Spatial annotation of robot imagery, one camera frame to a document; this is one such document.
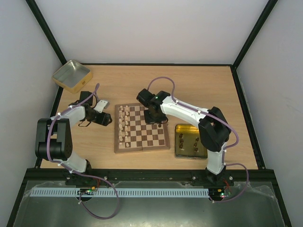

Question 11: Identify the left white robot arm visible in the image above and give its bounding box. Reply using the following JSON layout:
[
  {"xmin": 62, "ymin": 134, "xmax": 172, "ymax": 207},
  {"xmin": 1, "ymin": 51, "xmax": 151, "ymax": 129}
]
[{"xmin": 35, "ymin": 91, "xmax": 112, "ymax": 174}]

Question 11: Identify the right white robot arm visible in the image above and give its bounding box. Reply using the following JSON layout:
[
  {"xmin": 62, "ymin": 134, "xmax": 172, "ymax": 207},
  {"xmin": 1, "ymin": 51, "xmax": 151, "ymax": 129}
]
[{"xmin": 136, "ymin": 88, "xmax": 231, "ymax": 185}]

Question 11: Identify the wooden chess board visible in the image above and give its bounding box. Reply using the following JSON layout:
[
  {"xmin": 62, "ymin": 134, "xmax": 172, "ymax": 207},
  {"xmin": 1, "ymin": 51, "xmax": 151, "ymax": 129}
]
[{"xmin": 114, "ymin": 103, "xmax": 170, "ymax": 154}]

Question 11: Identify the yellow tin with dark pieces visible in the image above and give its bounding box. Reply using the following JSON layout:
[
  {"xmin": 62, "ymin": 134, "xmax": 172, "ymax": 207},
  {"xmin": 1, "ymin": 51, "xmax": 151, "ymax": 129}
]
[{"xmin": 175, "ymin": 124, "xmax": 207, "ymax": 160}]

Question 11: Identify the empty yellow tin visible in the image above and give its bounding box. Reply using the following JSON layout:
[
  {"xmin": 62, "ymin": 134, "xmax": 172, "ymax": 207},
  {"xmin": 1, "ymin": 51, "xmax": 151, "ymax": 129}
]
[{"xmin": 52, "ymin": 60, "xmax": 93, "ymax": 94}]

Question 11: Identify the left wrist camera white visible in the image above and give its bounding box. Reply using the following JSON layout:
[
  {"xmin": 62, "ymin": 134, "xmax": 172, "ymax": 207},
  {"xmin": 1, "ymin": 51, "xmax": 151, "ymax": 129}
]
[{"xmin": 94, "ymin": 100, "xmax": 110, "ymax": 113}]

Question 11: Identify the grey slotted cable duct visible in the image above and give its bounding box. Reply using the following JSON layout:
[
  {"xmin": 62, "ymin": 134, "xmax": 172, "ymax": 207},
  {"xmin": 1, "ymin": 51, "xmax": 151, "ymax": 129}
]
[{"xmin": 30, "ymin": 187, "xmax": 209, "ymax": 198}]

